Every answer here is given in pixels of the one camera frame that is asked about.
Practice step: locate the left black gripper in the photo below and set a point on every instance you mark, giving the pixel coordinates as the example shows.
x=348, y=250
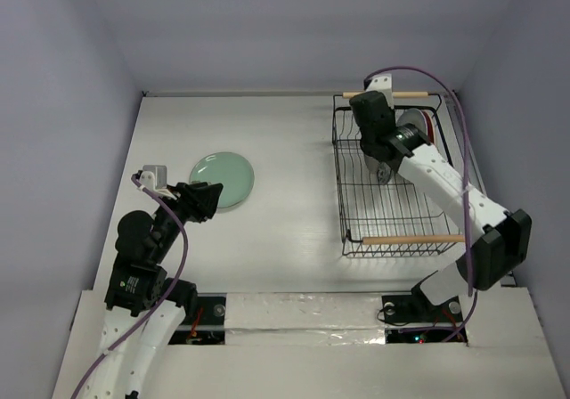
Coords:
x=199, y=200

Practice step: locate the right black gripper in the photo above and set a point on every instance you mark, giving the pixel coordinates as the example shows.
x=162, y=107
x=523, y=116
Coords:
x=383, y=173

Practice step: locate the green floral plate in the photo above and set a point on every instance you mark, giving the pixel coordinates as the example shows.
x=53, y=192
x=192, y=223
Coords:
x=231, y=170

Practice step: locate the grey reindeer plate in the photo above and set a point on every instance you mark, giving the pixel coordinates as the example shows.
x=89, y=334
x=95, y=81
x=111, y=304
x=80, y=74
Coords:
x=373, y=165

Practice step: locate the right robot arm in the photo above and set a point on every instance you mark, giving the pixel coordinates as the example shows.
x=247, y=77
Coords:
x=496, y=239

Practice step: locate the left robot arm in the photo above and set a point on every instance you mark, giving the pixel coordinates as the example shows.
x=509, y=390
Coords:
x=143, y=305

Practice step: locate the blue patterned plate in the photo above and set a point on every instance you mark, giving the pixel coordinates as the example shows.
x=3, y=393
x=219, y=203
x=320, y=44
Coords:
x=384, y=174

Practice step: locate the red plate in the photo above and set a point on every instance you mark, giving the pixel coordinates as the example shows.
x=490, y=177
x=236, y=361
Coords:
x=430, y=127

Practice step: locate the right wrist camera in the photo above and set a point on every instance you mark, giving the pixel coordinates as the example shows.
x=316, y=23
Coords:
x=382, y=83

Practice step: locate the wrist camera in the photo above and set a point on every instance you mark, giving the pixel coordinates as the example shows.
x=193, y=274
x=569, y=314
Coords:
x=382, y=83
x=153, y=175

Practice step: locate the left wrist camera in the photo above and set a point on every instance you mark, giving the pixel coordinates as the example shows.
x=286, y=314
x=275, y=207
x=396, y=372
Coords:
x=153, y=175

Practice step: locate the black wire dish rack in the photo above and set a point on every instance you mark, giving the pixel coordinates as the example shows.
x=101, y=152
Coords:
x=392, y=220

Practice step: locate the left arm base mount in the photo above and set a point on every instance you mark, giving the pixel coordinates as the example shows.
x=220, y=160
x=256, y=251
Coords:
x=205, y=327

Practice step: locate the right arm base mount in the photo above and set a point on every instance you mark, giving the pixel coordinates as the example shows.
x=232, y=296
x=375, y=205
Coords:
x=412, y=320

